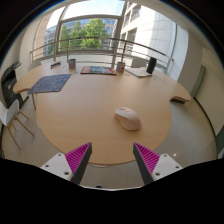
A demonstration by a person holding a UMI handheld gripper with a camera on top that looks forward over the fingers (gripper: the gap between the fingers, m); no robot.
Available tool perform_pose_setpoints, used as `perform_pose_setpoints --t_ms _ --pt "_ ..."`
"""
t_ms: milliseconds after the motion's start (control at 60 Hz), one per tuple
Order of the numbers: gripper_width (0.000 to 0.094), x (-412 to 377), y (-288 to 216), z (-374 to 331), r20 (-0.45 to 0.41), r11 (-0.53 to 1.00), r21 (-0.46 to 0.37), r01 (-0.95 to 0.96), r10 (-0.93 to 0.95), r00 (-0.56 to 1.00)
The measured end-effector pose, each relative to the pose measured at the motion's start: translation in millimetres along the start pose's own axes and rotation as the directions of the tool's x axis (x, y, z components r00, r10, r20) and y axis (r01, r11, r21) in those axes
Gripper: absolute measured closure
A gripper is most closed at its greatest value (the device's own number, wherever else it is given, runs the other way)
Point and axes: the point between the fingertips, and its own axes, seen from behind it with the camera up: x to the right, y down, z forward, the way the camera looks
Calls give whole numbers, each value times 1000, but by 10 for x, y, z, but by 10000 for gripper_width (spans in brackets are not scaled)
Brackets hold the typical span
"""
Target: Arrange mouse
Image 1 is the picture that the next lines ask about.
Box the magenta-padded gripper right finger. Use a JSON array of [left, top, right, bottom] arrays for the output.
[[132, 142, 184, 186]]

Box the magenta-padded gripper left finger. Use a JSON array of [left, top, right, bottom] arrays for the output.
[[40, 142, 93, 185]]

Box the beige computer mouse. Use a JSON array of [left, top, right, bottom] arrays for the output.
[[114, 106, 142, 131]]

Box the blue patterned mouse pad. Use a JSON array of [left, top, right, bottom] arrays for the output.
[[27, 73, 72, 95]]

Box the white chair with wooden legs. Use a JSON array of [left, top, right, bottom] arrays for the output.
[[0, 99, 36, 150]]

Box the red magazine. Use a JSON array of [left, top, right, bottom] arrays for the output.
[[80, 65, 117, 76]]

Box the grey door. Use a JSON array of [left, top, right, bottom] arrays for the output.
[[191, 64, 207, 98]]

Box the black cylinder speaker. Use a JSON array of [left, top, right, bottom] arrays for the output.
[[145, 56, 157, 75]]

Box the black and white printer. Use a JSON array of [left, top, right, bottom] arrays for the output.
[[0, 61, 24, 108]]

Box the metal balcony railing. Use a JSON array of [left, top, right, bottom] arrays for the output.
[[29, 36, 174, 73]]

